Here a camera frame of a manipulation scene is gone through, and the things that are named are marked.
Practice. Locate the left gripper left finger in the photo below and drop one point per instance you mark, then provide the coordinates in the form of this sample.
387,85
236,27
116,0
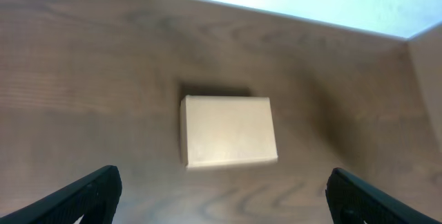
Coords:
91,199

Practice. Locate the cardboard box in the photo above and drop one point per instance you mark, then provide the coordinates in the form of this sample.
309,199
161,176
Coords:
222,131

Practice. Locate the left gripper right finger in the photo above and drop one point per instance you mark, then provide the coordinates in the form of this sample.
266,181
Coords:
351,200

